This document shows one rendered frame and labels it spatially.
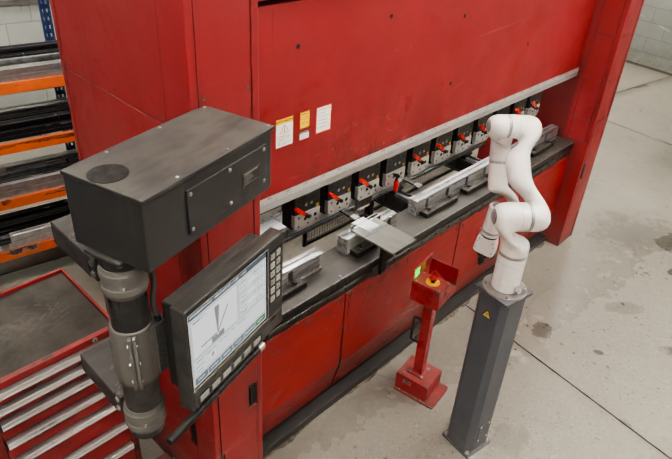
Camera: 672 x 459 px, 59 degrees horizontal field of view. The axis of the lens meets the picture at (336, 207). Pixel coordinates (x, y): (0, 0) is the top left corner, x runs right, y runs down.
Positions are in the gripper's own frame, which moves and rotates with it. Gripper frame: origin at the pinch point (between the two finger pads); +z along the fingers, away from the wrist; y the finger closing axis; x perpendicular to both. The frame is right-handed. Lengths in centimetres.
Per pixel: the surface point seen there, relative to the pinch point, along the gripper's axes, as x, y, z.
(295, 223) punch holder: -66, -64, -22
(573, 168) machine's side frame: 193, -4, 28
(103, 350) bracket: -162, -64, -21
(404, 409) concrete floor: -24, -8, 96
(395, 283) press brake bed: -4, -38, 36
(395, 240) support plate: -19.7, -37.1, -2.2
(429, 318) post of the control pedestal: -7.8, -13.8, 42.6
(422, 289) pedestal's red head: -15.1, -19.1, 21.0
